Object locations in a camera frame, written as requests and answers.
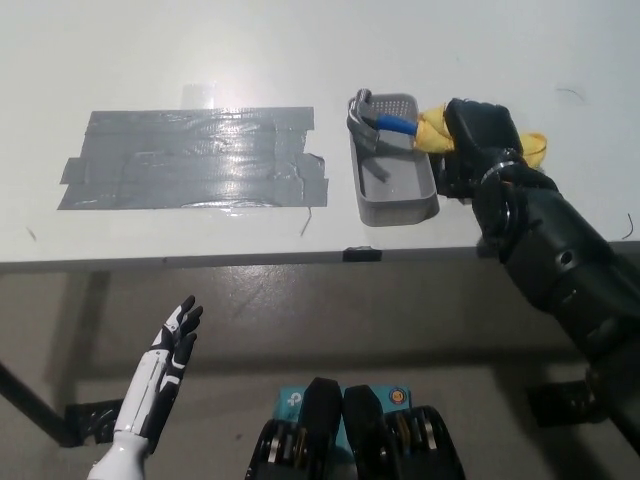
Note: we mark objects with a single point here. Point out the black tape mat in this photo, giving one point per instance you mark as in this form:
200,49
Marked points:
439,181

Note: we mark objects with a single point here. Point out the blue hammer with yellow wrap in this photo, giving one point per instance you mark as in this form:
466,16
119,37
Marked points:
432,131

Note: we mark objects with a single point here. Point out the black robot body blocks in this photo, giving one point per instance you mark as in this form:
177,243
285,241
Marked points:
362,430

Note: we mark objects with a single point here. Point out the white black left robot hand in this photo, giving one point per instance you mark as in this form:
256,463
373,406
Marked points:
167,365

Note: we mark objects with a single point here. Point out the teal router box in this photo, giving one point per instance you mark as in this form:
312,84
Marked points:
292,402

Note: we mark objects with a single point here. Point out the gray duct tape patch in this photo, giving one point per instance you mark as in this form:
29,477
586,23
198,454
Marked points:
190,165

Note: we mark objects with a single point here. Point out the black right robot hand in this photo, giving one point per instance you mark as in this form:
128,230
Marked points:
485,135

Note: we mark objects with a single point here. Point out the gray plastic container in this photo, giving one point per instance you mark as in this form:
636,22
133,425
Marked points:
395,205

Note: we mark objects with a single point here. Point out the black diagonal table leg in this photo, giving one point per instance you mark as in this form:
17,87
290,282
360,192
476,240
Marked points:
30,400

